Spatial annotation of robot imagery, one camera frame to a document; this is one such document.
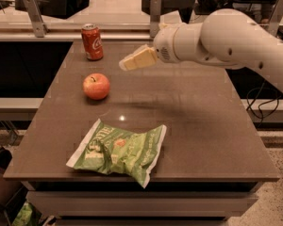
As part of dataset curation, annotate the green bag under table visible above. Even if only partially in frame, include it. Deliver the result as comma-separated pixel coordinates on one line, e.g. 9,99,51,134
11,202,39,226

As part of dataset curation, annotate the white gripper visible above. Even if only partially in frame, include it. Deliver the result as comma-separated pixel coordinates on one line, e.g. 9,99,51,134
119,24,183,71

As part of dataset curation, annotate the right metal rail bracket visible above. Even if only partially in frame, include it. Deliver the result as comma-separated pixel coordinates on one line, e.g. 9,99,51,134
267,0,283,36

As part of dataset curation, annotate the green chip bag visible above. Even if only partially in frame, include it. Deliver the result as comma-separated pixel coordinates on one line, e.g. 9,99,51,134
66,120,167,188

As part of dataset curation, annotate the grey table drawer base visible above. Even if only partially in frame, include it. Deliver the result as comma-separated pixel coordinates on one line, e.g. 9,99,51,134
26,191,258,220

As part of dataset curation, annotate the metal rail bracket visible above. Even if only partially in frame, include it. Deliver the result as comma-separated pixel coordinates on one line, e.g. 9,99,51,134
150,0,161,38
23,0,47,38
267,0,283,36

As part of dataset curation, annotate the middle metal rail bracket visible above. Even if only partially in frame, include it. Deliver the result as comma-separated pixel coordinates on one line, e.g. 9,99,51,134
150,0,161,38

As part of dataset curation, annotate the red apple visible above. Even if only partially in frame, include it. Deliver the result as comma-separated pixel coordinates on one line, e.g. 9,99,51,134
82,73,110,100

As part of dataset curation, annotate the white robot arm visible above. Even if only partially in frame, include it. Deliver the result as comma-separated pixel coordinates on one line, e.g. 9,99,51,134
119,8,283,93

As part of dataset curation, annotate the red coke can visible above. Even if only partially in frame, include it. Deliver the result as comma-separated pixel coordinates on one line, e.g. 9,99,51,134
81,24,104,60

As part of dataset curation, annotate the left metal rail bracket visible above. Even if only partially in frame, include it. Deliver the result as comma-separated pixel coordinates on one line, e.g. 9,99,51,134
23,0,47,38

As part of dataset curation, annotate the black cable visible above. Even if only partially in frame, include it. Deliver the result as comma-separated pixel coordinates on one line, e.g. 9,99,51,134
244,82,282,127

